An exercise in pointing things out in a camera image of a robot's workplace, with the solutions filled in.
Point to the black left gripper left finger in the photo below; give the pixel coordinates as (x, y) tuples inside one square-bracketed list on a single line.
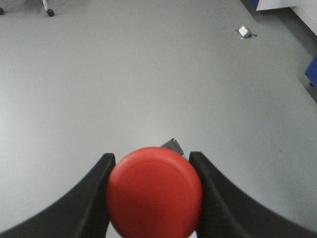
[(80, 213)]

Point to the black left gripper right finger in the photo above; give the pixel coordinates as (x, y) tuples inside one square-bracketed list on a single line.
[(228, 212)]

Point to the red mushroom push button switch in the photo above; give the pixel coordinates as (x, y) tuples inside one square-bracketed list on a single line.
[(154, 192)]

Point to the blue cabinet panel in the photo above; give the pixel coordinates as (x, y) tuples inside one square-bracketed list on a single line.
[(311, 72)]

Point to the small metal floor box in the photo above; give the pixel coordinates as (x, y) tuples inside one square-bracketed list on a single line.
[(245, 33)]

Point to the chair caster wheel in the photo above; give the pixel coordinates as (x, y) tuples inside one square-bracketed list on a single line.
[(48, 10)]

